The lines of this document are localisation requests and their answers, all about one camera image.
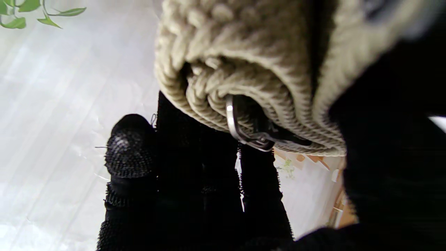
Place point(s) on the printed room scene backdrop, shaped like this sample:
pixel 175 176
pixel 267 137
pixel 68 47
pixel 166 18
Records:
pixel 52 122

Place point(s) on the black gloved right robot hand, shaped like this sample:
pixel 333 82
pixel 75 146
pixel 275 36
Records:
pixel 195 195

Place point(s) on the beige woven belt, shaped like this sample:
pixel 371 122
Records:
pixel 244 52

